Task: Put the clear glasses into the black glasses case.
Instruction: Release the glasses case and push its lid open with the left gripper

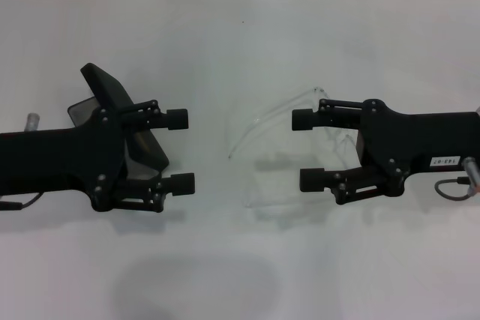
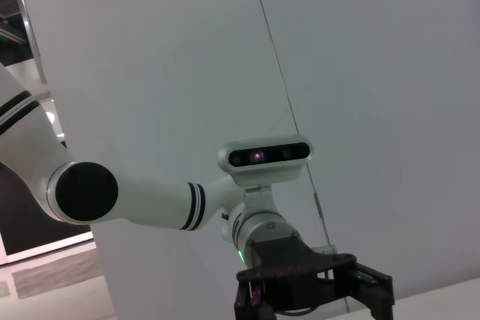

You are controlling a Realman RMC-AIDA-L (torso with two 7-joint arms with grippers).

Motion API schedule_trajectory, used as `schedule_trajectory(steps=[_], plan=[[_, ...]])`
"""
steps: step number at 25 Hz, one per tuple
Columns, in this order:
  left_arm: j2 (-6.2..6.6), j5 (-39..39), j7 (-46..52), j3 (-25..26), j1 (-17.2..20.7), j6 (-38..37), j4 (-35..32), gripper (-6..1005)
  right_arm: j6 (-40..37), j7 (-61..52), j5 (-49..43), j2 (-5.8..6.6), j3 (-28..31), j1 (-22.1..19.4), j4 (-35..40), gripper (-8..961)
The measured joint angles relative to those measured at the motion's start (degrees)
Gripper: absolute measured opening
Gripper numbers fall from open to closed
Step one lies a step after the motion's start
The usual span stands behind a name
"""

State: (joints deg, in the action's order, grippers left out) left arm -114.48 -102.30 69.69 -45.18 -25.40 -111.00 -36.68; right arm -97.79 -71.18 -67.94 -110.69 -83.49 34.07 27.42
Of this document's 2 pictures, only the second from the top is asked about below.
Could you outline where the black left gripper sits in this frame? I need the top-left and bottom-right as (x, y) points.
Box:
(234, 232), (395, 320)

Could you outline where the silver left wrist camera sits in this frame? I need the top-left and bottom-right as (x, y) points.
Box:
(217, 134), (314, 190)

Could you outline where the grey metal frame strip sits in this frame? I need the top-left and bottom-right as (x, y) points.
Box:
(10, 0), (48, 85)

